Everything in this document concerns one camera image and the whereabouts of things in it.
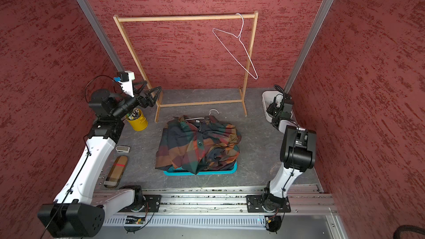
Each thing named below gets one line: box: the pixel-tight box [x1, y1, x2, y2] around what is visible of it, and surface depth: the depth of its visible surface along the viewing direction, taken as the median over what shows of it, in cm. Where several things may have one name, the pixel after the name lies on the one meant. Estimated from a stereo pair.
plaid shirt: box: [154, 115, 242, 175], surface depth 78 cm
